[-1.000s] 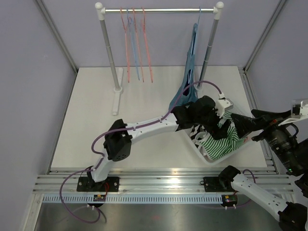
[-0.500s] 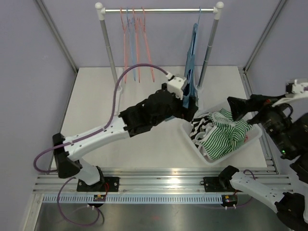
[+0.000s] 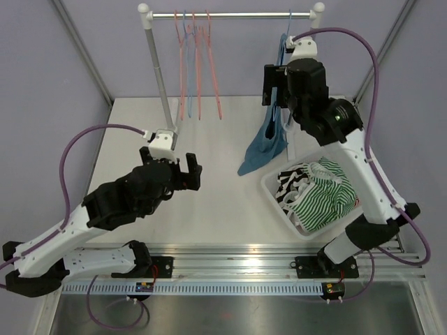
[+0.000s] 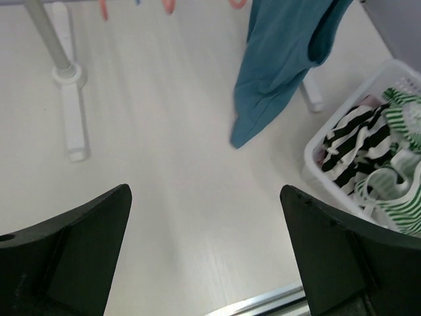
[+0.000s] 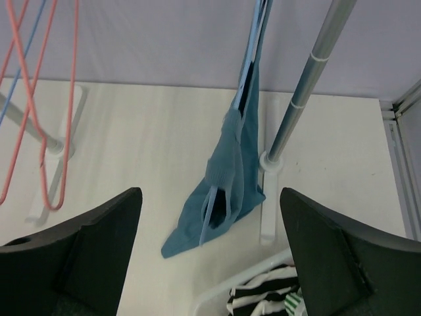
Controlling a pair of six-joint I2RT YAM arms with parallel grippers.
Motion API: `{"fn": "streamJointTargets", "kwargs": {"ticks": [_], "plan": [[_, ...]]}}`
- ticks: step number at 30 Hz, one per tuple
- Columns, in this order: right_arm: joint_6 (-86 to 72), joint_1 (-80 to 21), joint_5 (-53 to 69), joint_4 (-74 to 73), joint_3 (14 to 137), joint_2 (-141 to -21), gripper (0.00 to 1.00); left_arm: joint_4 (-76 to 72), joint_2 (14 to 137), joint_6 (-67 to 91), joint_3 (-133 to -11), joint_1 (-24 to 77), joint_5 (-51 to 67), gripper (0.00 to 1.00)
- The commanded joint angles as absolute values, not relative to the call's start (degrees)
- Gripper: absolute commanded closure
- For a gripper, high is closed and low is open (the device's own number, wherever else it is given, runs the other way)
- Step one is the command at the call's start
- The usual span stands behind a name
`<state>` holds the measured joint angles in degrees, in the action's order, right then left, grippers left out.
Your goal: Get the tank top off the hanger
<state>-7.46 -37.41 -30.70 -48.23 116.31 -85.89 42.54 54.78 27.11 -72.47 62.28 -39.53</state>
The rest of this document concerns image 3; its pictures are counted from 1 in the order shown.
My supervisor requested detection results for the blue tank top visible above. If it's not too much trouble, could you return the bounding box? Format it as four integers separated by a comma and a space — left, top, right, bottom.
237, 33, 291, 177

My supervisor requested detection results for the pink wire hanger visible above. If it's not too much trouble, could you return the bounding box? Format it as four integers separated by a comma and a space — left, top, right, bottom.
174, 11, 186, 121
191, 12, 202, 121
205, 10, 223, 120

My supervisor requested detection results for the light blue wire hanger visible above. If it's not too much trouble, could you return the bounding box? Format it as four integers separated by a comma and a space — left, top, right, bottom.
182, 11, 193, 118

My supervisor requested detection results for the black white striped tank top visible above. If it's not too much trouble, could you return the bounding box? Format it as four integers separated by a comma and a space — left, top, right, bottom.
275, 163, 314, 211

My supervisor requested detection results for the green white striped tank top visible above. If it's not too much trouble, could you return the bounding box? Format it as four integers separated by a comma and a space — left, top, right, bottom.
290, 157, 358, 232

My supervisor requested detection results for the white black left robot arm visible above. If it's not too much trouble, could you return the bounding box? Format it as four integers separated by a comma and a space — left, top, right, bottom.
2, 148, 203, 297

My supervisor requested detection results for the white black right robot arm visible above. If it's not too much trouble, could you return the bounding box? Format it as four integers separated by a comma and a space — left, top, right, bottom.
262, 58, 420, 276

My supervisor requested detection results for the white plastic basket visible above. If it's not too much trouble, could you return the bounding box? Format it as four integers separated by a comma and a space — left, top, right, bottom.
261, 149, 362, 241

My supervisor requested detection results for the white silver clothes rack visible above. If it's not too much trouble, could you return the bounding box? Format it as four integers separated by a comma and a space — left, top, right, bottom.
137, 1, 326, 168

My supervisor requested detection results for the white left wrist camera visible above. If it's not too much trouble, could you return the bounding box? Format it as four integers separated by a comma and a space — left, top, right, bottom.
142, 129, 177, 162

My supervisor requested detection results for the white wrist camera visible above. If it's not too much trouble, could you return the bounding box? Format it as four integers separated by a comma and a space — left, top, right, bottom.
142, 129, 177, 162
284, 36, 318, 65

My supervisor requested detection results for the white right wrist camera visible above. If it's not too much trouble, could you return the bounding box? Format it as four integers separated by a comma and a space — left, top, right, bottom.
284, 36, 318, 65

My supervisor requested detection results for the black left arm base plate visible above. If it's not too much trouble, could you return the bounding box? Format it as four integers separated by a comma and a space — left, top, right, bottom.
142, 255, 174, 280

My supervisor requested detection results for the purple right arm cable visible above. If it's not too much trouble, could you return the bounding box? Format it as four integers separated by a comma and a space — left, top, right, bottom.
291, 27, 432, 304

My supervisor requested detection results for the aluminium mounting rail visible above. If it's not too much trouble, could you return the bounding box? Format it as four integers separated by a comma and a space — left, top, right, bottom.
66, 226, 428, 281

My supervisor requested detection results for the white slotted cable duct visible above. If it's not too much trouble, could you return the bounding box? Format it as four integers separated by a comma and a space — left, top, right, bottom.
61, 281, 323, 296

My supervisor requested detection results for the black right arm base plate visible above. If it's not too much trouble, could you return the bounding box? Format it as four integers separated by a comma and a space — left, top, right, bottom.
290, 255, 359, 279

